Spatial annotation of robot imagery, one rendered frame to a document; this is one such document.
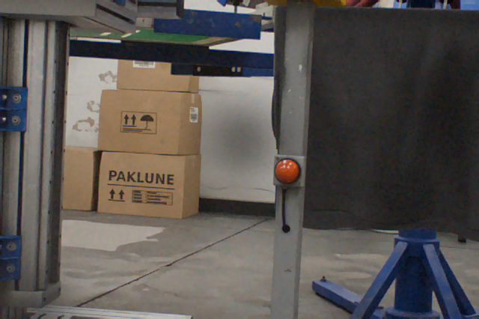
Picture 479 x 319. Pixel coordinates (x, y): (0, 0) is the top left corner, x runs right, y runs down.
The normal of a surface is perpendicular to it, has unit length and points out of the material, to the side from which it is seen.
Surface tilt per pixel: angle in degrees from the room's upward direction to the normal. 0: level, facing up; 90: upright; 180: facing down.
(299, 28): 90
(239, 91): 90
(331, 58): 94
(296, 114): 90
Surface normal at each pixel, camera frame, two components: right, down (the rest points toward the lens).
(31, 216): -0.10, 0.05
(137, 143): -0.32, 0.06
